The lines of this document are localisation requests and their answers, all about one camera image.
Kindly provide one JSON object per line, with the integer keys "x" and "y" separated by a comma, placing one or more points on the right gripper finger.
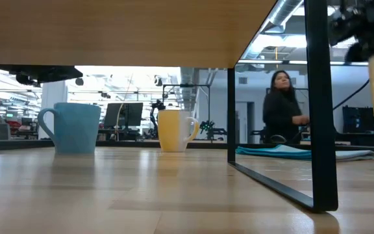
{"x": 357, "y": 53}

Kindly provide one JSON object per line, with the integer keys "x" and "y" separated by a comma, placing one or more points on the yellow mug orange inside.
{"x": 172, "y": 130}

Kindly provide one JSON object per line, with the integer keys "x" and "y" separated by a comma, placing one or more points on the blue mug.
{"x": 75, "y": 128}

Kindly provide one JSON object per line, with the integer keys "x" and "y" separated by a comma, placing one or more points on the background black robot arm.
{"x": 156, "y": 112}

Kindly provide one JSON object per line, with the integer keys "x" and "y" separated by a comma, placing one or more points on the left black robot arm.
{"x": 44, "y": 73}

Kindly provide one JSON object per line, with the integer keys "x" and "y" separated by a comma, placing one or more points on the wooden shelf board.
{"x": 115, "y": 32}

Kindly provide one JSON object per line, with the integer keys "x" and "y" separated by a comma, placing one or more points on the black equipment crate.
{"x": 359, "y": 120}

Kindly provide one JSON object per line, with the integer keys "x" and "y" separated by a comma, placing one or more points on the blue folded cloth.
{"x": 281, "y": 151}

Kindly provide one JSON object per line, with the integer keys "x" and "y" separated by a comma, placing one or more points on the background dark monitor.
{"x": 123, "y": 113}

